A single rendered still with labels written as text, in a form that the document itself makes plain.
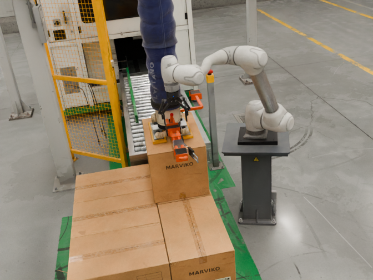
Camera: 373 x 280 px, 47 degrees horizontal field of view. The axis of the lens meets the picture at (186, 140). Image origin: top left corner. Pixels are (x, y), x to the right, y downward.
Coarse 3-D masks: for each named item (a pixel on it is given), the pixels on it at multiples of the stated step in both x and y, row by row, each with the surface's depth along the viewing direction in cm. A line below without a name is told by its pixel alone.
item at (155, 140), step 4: (148, 124) 328; (152, 124) 325; (152, 128) 319; (152, 132) 314; (156, 132) 309; (152, 136) 309; (152, 140) 304; (156, 140) 303; (160, 140) 303; (164, 140) 302
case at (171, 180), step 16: (144, 128) 327; (192, 128) 319; (160, 144) 301; (192, 144) 297; (160, 160) 293; (192, 160) 297; (160, 176) 299; (176, 176) 301; (192, 176) 303; (160, 192) 305; (176, 192) 307; (192, 192) 309; (208, 192) 311
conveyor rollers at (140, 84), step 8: (136, 80) 545; (144, 80) 545; (136, 88) 520; (144, 88) 521; (128, 96) 503; (136, 96) 496; (144, 96) 497; (128, 104) 479; (136, 104) 474; (144, 104) 473; (144, 112) 457; (152, 112) 451; (184, 112) 446; (136, 128) 424; (136, 136) 408; (136, 144) 392; (144, 144) 393; (136, 152) 377
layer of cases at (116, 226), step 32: (96, 192) 328; (128, 192) 324; (96, 224) 293; (128, 224) 290; (160, 224) 287; (192, 224) 284; (96, 256) 265; (128, 256) 263; (160, 256) 260; (192, 256) 258; (224, 256) 260
